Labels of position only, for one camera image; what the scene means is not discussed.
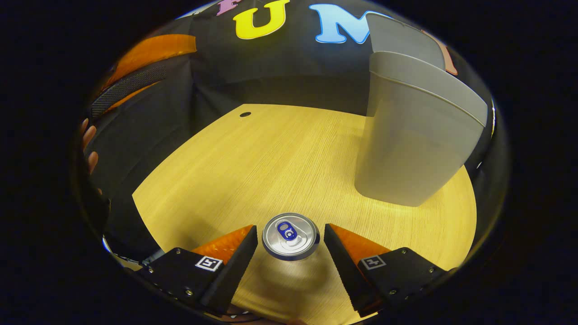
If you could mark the silver pop can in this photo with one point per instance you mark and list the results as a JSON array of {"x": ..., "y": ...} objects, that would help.
[{"x": 291, "y": 237}]

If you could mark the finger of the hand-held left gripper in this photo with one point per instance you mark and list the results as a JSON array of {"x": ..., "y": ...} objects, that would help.
[
  {"x": 133, "y": 95},
  {"x": 131, "y": 85}
]

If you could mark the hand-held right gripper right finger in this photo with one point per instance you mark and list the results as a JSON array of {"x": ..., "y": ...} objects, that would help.
[{"x": 347, "y": 275}]

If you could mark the grey desktop garbage bin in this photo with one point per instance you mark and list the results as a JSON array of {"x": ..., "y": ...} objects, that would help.
[{"x": 406, "y": 149}]

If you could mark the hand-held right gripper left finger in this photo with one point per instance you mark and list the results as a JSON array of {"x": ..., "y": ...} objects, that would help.
[{"x": 228, "y": 275}]

